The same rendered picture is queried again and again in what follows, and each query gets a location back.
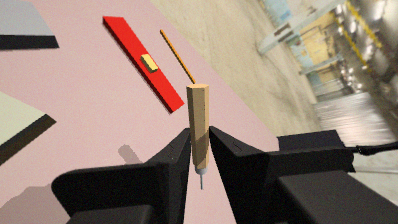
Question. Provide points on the tan wooden awl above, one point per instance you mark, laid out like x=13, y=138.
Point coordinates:
x=198, y=110

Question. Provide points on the beige panel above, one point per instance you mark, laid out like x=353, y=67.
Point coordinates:
x=20, y=124

